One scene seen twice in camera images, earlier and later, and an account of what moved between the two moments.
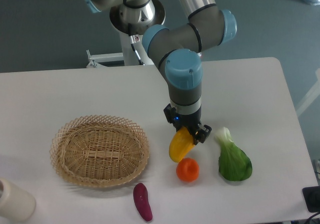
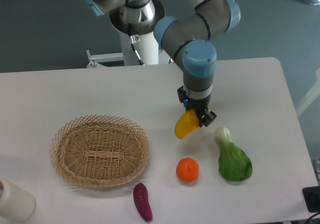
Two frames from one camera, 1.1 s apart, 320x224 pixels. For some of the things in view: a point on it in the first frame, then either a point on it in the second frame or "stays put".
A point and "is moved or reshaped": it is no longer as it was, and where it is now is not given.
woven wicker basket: [100, 151] stays put
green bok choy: [234, 163] stays put
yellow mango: [181, 143] is moved or reshaped
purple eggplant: [141, 199] stays put
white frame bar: [311, 96] stays put
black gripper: [192, 121] -> [200, 105]
